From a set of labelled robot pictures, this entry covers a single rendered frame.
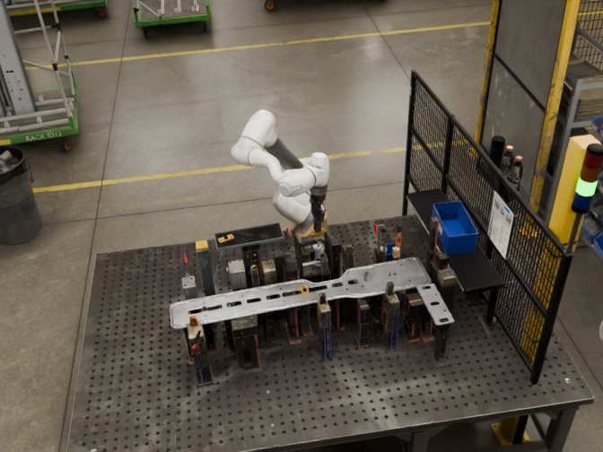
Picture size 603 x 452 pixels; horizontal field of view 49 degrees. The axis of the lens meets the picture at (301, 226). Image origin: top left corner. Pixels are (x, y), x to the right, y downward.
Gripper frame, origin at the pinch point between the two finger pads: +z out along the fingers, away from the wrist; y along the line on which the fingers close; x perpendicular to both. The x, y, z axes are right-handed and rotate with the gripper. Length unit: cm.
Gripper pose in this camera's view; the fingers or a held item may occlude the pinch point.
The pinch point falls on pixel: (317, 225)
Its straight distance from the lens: 342.2
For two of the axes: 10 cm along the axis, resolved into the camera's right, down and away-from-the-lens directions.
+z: -0.1, 8.1, 5.9
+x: 9.0, -2.5, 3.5
